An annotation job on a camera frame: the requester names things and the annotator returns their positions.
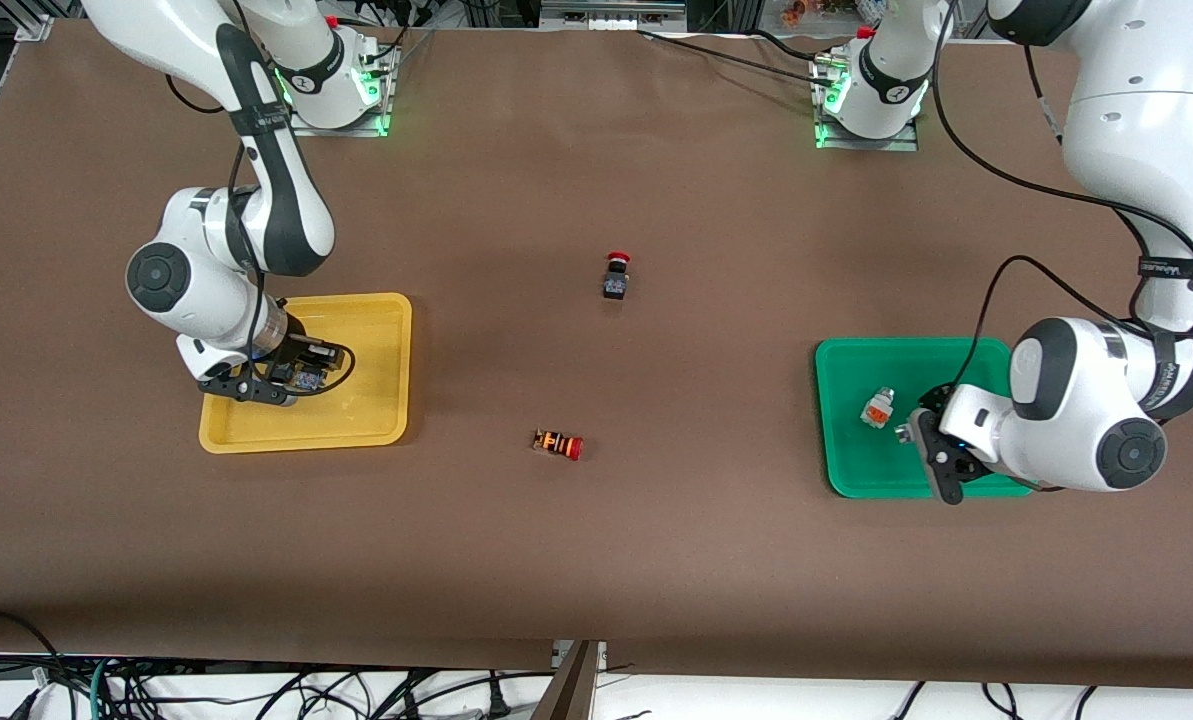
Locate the yellow push button black body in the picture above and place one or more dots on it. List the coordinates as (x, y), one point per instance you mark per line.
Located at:
(306, 380)

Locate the green button white body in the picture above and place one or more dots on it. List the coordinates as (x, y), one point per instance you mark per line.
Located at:
(876, 408)

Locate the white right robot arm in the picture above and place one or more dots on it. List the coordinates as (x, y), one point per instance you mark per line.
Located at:
(161, 275)

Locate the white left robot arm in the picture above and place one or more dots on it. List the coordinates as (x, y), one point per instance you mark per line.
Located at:
(1126, 450)

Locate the yellow plastic tray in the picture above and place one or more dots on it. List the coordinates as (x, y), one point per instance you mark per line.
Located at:
(366, 400)

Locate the green plastic tray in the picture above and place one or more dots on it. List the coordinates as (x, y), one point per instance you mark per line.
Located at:
(846, 440)

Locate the red button orange striped body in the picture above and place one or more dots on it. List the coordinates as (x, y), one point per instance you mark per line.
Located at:
(556, 443)

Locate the red push button black body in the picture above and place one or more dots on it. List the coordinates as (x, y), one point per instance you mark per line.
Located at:
(615, 285)

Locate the brown wooden table leg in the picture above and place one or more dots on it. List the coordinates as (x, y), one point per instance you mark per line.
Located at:
(571, 690)

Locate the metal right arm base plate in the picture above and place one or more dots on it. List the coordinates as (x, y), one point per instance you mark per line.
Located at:
(341, 131)

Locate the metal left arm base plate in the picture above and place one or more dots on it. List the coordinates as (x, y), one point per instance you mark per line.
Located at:
(866, 143)

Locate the small metal bracket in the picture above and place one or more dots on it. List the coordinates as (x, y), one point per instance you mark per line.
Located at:
(559, 652)

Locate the silver metal rail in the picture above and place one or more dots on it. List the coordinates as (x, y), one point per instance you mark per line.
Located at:
(611, 12)

